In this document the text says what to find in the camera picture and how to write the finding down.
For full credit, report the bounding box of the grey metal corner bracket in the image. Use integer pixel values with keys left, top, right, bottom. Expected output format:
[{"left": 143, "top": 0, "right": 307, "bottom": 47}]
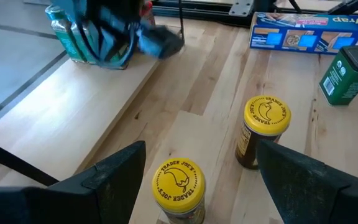
[{"left": 228, "top": 0, "right": 255, "bottom": 17}]

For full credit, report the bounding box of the wooden shelf with black frame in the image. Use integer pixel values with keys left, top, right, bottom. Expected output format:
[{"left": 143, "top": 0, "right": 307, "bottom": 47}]
[{"left": 0, "top": 0, "right": 186, "bottom": 187}]

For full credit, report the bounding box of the blue plastic wrap box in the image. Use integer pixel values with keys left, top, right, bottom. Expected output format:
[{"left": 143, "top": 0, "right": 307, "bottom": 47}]
[{"left": 249, "top": 11, "right": 358, "bottom": 58}]

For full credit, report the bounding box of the yellow-lid spice jar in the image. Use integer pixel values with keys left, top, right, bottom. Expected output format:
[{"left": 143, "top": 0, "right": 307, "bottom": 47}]
[
  {"left": 151, "top": 157, "right": 206, "bottom": 224},
  {"left": 234, "top": 95, "right": 292, "bottom": 170}
]

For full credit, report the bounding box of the red-lid spice jar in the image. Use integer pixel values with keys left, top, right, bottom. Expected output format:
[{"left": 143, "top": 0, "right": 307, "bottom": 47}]
[{"left": 140, "top": 0, "right": 157, "bottom": 27}]

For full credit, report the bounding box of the green tin with black lid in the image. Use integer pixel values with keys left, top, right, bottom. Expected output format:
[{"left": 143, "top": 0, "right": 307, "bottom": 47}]
[{"left": 318, "top": 45, "right": 358, "bottom": 106}]

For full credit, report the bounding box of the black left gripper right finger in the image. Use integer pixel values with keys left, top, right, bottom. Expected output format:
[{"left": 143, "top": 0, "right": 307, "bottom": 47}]
[{"left": 256, "top": 139, "right": 358, "bottom": 224}]

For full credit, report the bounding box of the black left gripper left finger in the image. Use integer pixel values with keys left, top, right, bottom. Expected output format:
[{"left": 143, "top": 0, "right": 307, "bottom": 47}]
[{"left": 0, "top": 140, "right": 147, "bottom": 224}]

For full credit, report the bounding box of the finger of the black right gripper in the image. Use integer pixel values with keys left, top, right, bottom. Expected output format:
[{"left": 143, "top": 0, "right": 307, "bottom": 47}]
[
  {"left": 137, "top": 24, "right": 163, "bottom": 57},
  {"left": 158, "top": 26, "right": 186, "bottom": 60}
]

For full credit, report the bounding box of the black metal table frame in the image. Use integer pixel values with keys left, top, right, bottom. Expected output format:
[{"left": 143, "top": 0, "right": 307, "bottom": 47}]
[{"left": 152, "top": 0, "right": 358, "bottom": 29}]

